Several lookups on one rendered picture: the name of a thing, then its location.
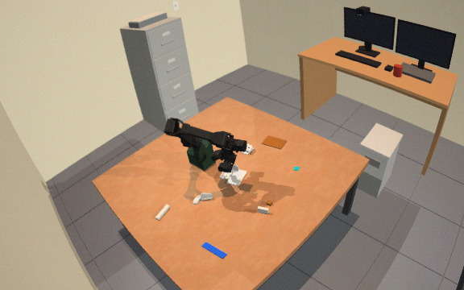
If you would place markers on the white flat bar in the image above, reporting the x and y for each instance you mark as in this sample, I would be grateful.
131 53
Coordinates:
163 211

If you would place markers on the blue flat bar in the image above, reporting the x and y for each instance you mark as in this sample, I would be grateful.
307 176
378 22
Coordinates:
214 250

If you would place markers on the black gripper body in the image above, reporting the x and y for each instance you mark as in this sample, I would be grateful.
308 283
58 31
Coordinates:
226 165

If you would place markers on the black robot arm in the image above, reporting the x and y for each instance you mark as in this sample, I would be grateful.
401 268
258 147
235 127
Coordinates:
220 138

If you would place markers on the orange flat plate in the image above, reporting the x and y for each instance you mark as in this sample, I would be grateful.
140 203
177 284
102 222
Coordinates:
274 142

